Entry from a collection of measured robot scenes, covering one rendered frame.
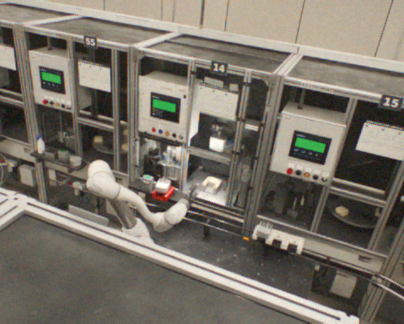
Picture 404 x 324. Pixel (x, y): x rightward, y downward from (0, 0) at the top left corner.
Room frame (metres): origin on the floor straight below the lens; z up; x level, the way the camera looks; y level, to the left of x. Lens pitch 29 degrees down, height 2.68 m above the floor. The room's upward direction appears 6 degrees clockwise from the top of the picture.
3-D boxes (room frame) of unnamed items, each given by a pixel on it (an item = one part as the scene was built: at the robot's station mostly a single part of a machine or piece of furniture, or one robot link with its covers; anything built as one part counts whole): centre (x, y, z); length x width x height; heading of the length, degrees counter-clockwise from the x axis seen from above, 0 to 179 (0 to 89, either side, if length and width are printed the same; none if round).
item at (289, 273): (1.98, -0.09, 0.66); 1.50 x 1.06 x 0.04; 71
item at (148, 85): (2.79, 0.31, 1.60); 0.42 x 0.29 x 0.46; 71
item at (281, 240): (2.21, -0.63, 0.84); 0.36 x 0.14 x 0.10; 71
